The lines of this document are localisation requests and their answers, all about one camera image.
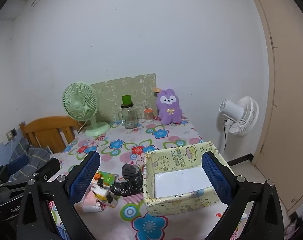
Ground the pink printed packet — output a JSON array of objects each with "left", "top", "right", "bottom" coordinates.
[{"left": 74, "top": 190, "right": 103, "bottom": 213}]

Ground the green desk fan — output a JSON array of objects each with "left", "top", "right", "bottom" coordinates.
[{"left": 62, "top": 82, "right": 110, "bottom": 137}]

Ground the glass mason jar mug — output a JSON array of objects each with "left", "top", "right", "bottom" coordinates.
[{"left": 120, "top": 95, "right": 138, "bottom": 129}]

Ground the beige door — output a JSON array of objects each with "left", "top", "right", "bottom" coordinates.
[{"left": 253, "top": 0, "right": 303, "bottom": 213}]

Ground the grey plaid blanket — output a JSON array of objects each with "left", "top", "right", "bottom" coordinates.
[{"left": 9, "top": 138, "right": 52, "bottom": 181}]

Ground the green orange tissue pack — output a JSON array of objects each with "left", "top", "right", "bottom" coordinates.
[{"left": 93, "top": 171, "right": 116, "bottom": 189}]

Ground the wall power socket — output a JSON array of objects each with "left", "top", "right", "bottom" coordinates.
[{"left": 6, "top": 128, "right": 17, "bottom": 141}]

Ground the white pad pack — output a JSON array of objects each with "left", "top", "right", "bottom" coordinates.
[{"left": 90, "top": 184, "right": 110, "bottom": 202}]

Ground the purple bunny plush toy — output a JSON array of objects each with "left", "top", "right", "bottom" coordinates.
[{"left": 156, "top": 88, "right": 182, "bottom": 125}]

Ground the black plastic bag bundle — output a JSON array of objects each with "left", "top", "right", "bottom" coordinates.
[{"left": 110, "top": 174, "right": 143, "bottom": 197}]

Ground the cotton swab jar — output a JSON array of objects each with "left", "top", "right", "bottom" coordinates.
[{"left": 143, "top": 108, "right": 154, "bottom": 122}]

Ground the white standing fan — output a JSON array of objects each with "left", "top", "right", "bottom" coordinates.
[{"left": 219, "top": 96, "right": 259, "bottom": 155}]

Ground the yellow cartoon storage box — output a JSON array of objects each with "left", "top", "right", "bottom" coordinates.
[{"left": 143, "top": 141, "right": 228, "bottom": 215}]

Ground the green patterned cardboard panel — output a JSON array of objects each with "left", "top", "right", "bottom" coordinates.
[{"left": 91, "top": 73, "right": 157, "bottom": 122}]

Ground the grey drawstring pouch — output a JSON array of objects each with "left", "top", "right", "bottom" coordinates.
[{"left": 122, "top": 164, "right": 141, "bottom": 180}]

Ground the floral tablecloth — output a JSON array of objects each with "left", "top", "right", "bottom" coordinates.
[{"left": 53, "top": 118, "right": 226, "bottom": 239}]

